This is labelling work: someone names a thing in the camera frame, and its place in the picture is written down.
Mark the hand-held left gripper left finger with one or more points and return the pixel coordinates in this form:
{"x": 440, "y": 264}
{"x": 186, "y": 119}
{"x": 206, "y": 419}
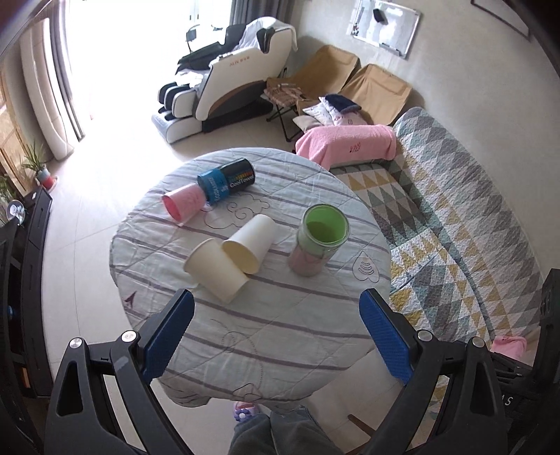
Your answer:
{"x": 168, "y": 337}

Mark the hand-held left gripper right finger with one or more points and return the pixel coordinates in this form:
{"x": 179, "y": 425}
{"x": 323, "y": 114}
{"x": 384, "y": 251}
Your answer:
{"x": 387, "y": 339}

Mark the cream paper cup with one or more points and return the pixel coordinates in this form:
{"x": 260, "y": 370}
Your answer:
{"x": 251, "y": 238}
{"x": 216, "y": 271}

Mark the pink plastic cup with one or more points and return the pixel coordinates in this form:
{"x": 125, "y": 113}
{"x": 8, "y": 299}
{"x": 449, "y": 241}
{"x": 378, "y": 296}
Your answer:
{"x": 308, "y": 262}
{"x": 183, "y": 201}

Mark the blue printed cup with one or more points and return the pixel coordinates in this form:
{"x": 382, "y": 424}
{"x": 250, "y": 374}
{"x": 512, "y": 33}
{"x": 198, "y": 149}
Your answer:
{"x": 214, "y": 186}

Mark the black printed cup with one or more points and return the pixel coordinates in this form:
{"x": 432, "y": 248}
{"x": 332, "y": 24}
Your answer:
{"x": 239, "y": 174}

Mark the small pink cloth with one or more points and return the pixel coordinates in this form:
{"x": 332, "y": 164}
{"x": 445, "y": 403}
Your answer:
{"x": 508, "y": 346}

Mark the purple slipper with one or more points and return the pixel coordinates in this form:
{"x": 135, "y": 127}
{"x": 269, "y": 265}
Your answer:
{"x": 244, "y": 411}

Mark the round table with striped cloth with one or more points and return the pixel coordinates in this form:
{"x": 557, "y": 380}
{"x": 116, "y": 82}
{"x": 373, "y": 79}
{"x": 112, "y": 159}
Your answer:
{"x": 280, "y": 319}

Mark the sofa with patterned quilt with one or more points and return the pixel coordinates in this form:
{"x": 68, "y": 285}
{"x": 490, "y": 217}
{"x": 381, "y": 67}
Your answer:
{"x": 459, "y": 227}

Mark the person's grey trouser legs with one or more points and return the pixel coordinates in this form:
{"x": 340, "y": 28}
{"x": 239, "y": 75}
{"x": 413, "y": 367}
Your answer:
{"x": 284, "y": 435}

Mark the black low cabinet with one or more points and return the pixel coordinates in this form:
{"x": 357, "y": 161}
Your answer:
{"x": 35, "y": 271}

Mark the pink towel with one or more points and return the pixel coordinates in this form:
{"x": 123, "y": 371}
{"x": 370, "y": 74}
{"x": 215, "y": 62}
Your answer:
{"x": 345, "y": 142}

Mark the potted plant with red pot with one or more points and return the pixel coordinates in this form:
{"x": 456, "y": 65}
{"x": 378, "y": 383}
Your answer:
{"x": 41, "y": 168}

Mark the green leafy plant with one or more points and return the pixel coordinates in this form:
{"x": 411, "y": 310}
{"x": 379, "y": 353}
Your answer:
{"x": 6, "y": 188}

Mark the pale pink cushion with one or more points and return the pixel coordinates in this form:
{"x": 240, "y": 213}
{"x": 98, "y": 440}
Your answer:
{"x": 350, "y": 120}

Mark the white printed pillow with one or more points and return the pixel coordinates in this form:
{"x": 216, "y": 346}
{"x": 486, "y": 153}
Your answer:
{"x": 321, "y": 111}

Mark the navy blue cloth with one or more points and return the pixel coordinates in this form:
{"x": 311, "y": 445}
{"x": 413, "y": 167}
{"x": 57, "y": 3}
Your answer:
{"x": 343, "y": 103}

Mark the tan folding lounge chair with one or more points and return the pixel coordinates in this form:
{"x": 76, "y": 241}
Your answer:
{"x": 380, "y": 94}
{"x": 319, "y": 70}

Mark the folding stool with plaid cloth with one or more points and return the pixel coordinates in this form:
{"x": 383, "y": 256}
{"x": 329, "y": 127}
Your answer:
{"x": 284, "y": 94}

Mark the white massage chair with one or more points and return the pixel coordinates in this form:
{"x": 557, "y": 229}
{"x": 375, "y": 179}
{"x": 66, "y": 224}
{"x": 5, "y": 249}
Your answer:
{"x": 236, "y": 70}

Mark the grey curtain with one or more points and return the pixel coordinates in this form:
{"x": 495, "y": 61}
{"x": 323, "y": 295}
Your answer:
{"x": 247, "y": 8}

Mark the wall whiteboard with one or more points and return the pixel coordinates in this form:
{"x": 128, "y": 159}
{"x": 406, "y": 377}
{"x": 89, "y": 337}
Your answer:
{"x": 393, "y": 24}

